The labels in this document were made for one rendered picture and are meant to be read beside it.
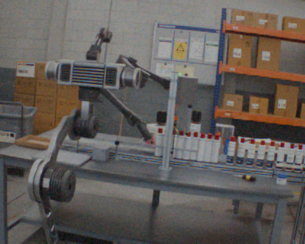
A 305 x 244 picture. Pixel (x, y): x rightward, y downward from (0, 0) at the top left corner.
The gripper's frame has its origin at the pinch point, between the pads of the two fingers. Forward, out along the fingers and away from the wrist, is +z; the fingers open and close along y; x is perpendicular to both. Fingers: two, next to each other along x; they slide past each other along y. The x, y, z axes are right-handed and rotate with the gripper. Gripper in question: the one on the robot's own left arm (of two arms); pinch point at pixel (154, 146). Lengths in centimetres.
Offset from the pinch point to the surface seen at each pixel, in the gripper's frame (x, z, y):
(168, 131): -17.8, -4.8, -17.1
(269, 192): -56, 60, -50
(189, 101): -40.9, -14.0, -11.3
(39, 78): 158, -150, 301
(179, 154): -13.1, 14.3, -4.4
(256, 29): -156, -28, 354
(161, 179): -2.3, 15.4, -47.3
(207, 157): -28.4, 27.3, -5.3
